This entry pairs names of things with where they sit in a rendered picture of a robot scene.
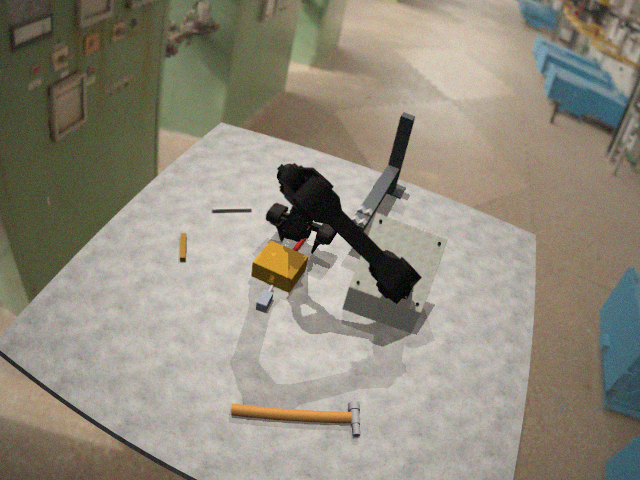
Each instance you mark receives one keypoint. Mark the orange rectangular bar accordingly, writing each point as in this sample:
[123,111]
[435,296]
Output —
[182,247]

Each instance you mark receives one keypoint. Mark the red cylinder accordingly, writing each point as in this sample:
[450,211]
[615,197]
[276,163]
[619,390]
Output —
[299,244]

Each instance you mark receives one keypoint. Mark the hammer with orange handle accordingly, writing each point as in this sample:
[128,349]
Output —
[302,415]

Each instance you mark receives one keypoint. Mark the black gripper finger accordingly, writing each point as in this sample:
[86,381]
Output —
[279,229]
[316,244]

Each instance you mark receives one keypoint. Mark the grey thin bar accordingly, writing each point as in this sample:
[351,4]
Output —
[231,209]

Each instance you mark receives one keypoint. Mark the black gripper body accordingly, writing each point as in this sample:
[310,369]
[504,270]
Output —
[278,212]

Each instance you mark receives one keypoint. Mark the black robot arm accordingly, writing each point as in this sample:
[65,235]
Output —
[312,195]

